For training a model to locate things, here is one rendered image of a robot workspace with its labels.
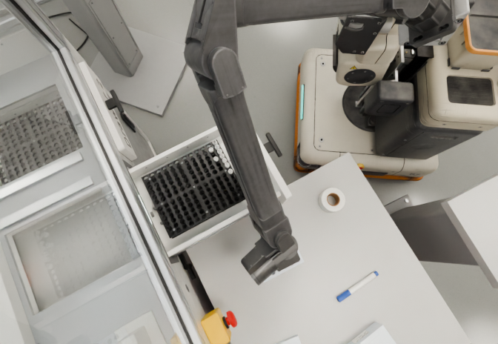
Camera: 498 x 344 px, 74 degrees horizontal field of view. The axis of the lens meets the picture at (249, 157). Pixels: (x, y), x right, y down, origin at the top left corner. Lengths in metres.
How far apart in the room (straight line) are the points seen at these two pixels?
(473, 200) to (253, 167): 0.81
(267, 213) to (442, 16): 0.52
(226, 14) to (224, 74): 0.08
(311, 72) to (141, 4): 1.18
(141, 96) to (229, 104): 1.49
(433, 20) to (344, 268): 0.67
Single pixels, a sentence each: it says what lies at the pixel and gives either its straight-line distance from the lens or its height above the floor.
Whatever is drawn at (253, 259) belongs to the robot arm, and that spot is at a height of 1.02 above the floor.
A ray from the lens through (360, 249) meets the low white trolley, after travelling 1.06.
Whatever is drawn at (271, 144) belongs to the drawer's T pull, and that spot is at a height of 0.91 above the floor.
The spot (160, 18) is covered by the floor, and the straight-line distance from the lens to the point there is 2.28.
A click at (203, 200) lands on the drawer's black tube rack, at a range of 0.88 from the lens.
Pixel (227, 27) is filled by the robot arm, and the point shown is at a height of 1.37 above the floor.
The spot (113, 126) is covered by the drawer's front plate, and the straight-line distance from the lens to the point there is 0.95.
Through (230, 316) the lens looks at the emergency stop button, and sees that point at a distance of 0.88.
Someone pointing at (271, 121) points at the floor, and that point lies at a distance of 1.90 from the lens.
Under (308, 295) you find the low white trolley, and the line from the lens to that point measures 1.03.
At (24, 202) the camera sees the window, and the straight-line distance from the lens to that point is 0.44.
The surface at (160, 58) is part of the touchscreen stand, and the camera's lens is 2.07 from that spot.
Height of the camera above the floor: 1.76
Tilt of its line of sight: 75 degrees down
